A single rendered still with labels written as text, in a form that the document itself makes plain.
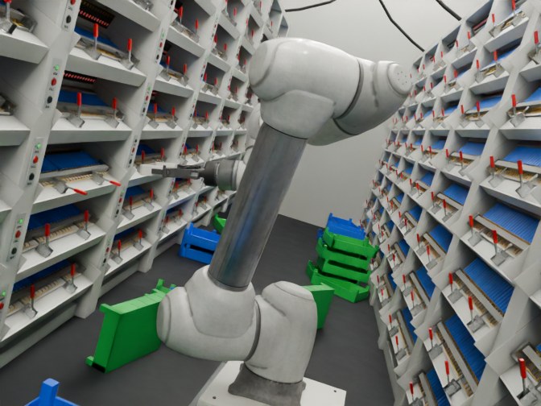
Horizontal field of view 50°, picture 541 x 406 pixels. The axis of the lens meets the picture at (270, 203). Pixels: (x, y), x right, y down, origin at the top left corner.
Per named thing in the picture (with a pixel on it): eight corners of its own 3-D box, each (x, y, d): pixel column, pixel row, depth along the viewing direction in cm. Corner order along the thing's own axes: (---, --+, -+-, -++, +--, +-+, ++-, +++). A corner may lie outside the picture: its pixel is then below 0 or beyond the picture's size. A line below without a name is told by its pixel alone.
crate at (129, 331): (158, 349, 208) (141, 340, 211) (173, 296, 205) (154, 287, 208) (105, 374, 180) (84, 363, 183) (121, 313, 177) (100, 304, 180)
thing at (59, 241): (99, 242, 210) (121, 213, 208) (6, 287, 150) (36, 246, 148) (55, 206, 210) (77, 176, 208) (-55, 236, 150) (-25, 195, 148)
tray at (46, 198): (112, 192, 207) (128, 171, 206) (22, 217, 147) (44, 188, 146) (68, 155, 207) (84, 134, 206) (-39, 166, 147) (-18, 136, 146)
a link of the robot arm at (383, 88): (371, 93, 134) (320, 77, 129) (424, 55, 119) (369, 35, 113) (371, 146, 130) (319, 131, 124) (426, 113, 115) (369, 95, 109)
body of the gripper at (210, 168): (215, 188, 168) (183, 185, 169) (220, 185, 176) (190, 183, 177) (216, 162, 167) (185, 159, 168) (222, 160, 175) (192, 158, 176)
